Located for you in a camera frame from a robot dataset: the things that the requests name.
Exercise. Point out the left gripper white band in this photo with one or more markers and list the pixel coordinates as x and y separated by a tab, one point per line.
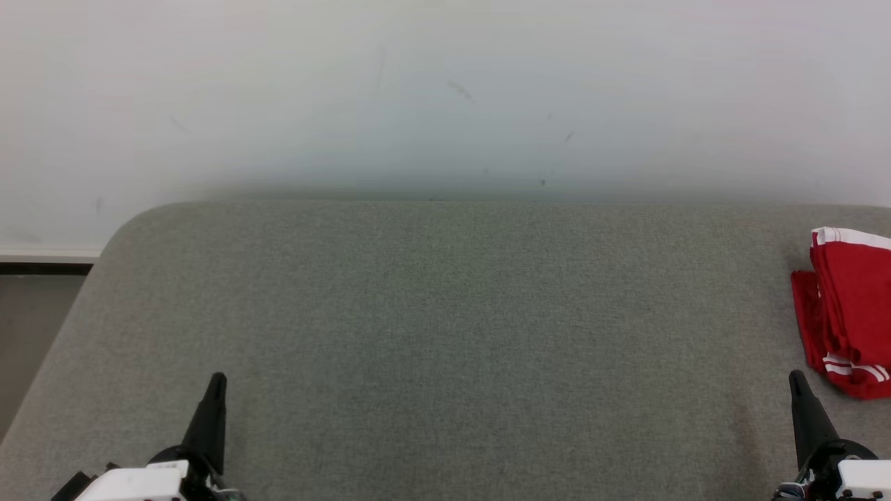
139	483

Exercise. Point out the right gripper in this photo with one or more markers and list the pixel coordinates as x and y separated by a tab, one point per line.
860	480

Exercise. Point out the red jersey with white sleeves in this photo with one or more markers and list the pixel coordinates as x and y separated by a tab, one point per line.
807	320

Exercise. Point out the white wall baseboard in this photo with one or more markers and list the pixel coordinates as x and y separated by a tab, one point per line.
42	256

